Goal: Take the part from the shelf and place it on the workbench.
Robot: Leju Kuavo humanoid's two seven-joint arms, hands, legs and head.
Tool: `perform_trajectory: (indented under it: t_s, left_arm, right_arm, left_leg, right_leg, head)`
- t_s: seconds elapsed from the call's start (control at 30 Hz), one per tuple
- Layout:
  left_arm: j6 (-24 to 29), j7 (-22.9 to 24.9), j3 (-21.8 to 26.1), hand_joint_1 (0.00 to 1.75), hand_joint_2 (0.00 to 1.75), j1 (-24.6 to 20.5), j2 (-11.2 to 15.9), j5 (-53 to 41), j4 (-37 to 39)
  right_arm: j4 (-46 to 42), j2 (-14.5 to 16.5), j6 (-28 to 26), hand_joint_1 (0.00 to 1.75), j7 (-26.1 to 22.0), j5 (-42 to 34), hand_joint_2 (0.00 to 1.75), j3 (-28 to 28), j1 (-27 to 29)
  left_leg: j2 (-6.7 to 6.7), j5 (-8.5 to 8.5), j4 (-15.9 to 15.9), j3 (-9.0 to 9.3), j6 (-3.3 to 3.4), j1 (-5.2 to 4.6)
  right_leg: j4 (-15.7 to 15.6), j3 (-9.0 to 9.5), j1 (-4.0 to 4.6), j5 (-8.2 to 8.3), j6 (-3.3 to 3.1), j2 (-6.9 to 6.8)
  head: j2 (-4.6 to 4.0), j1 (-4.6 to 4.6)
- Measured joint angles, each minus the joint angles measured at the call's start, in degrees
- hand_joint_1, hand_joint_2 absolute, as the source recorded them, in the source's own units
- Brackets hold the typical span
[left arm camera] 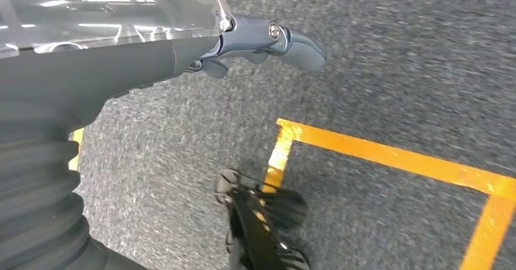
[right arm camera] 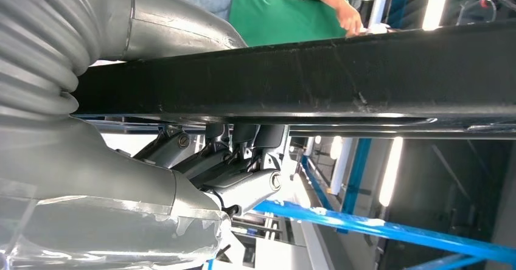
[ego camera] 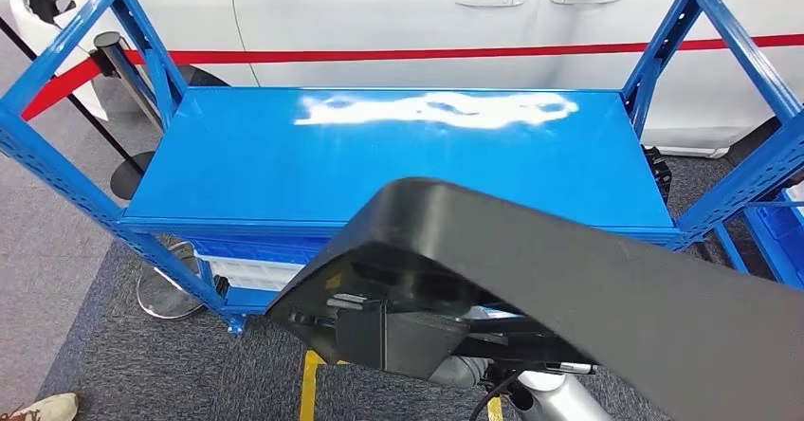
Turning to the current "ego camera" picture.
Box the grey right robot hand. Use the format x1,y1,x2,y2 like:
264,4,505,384
429,355,498,389

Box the long black plastic part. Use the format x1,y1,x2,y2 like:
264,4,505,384
265,177,804,421

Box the yellow floor tape square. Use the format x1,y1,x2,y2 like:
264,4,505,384
299,349,505,421

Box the white plastic crate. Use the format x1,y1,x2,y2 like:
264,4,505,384
194,251,309,294

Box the blue plastic crate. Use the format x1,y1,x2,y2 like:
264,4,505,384
187,235,329,266
743,201,804,288

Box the red barrier belt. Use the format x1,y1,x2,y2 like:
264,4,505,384
122,32,804,67
20,58,105,122

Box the white car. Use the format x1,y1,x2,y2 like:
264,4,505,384
116,0,804,158

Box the person's foot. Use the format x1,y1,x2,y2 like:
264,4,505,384
0,393,81,421

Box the white car body panel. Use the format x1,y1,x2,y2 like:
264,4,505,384
9,0,123,122

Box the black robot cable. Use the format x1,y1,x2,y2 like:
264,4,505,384
467,371,527,421

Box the black stanchion post with base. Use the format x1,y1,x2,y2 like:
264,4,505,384
0,17,158,201

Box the chrome stanchion post with base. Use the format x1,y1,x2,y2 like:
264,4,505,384
92,30,206,320

